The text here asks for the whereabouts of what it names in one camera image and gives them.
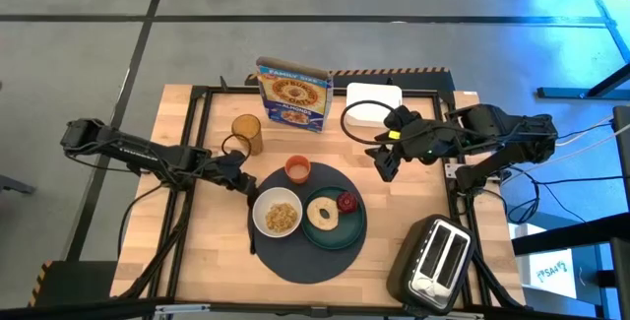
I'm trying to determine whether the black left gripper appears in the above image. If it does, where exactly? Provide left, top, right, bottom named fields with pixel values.
left=212, top=150, right=260, bottom=197

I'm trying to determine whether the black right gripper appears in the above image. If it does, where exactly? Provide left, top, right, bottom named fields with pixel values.
left=363, top=120, right=452, bottom=183

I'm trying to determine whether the black cutlery piece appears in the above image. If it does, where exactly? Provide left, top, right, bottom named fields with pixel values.
left=248, top=196, right=258, bottom=256

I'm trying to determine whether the orange cup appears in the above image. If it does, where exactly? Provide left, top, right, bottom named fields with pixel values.
left=283, top=155, right=312, bottom=185

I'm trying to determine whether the bagel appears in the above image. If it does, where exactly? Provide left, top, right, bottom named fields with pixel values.
left=305, top=196, right=341, bottom=232

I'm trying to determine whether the honey oats cereal box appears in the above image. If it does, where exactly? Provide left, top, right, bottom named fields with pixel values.
left=255, top=56, right=335, bottom=134

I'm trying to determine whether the white ceramic bowl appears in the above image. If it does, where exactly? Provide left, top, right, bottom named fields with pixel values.
left=251, top=186, right=304, bottom=239

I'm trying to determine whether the cereal flakes heap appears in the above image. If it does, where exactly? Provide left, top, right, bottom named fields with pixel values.
left=264, top=202, right=299, bottom=234

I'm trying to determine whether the amber drinking glass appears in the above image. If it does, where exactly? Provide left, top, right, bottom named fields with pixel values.
left=230, top=113, right=265, bottom=157

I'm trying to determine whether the white plastic container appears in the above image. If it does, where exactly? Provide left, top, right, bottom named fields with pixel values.
left=345, top=82, right=404, bottom=129

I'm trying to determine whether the dark green plate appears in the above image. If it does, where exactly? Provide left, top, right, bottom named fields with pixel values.
left=300, top=185, right=366, bottom=251

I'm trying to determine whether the black hazard-striped panel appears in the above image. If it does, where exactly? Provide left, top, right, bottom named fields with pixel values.
left=29, top=259, right=119, bottom=307
left=244, top=67, right=457, bottom=93

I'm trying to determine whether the dark round woven placemat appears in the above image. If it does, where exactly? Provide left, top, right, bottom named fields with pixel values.
left=247, top=160, right=368, bottom=285

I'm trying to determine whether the black and chrome toaster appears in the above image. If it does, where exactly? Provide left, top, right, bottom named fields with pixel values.
left=386, top=214, right=477, bottom=317

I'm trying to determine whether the white labelled box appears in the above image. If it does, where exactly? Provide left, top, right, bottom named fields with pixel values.
left=514, top=224, right=578, bottom=299

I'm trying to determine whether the grey chair base leg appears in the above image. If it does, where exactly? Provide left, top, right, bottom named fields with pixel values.
left=0, top=174, right=38, bottom=196

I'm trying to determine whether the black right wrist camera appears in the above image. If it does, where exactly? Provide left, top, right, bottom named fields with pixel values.
left=383, top=105, right=422, bottom=132

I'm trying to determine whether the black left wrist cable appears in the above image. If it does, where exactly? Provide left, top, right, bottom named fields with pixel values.
left=220, top=132, right=253, bottom=160

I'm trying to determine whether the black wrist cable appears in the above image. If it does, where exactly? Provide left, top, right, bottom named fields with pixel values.
left=340, top=98, right=412, bottom=147
left=220, top=132, right=253, bottom=160

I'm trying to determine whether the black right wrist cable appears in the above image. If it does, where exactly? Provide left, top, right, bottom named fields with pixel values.
left=340, top=98, right=412, bottom=147

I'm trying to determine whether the black aluminium table frame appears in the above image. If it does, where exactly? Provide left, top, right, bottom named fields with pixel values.
left=120, top=83, right=523, bottom=317

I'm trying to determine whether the black left base cable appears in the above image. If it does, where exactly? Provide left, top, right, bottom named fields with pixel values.
left=116, top=181, right=167, bottom=262

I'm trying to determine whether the black table leg frame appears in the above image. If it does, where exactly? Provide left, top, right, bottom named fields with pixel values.
left=535, top=0, right=630, bottom=99

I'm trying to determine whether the black desk frame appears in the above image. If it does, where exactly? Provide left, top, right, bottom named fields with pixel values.
left=511, top=105, right=630, bottom=320

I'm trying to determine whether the black floor cable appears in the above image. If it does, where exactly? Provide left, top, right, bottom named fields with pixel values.
left=491, top=164, right=630, bottom=225

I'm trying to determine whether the white floor cable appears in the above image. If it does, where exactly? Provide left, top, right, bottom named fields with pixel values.
left=559, top=117, right=630, bottom=161

